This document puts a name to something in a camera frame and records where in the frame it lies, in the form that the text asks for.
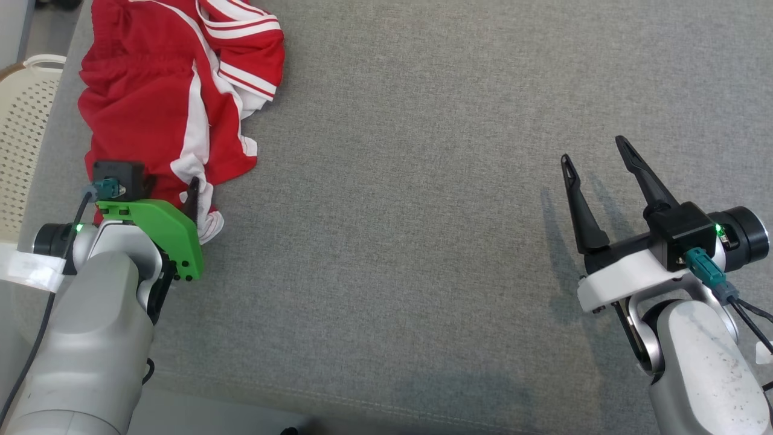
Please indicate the beige plastic laundry basket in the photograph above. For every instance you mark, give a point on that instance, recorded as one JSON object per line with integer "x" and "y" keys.
{"x": 24, "y": 139}

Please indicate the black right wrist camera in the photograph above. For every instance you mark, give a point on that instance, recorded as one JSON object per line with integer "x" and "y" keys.
{"x": 682, "y": 232}

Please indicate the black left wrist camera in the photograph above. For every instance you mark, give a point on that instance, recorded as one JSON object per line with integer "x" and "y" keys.
{"x": 124, "y": 172}

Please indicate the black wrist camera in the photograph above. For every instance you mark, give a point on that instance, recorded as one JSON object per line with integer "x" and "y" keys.
{"x": 682, "y": 232}
{"x": 124, "y": 172}

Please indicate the red shorts white stripes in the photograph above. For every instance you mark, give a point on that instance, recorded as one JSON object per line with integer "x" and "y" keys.
{"x": 133, "y": 121}

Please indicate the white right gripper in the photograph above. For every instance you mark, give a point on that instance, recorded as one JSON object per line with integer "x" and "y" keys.
{"x": 616, "y": 281}

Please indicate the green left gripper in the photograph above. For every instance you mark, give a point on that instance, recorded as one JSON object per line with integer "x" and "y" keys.
{"x": 169, "y": 229}

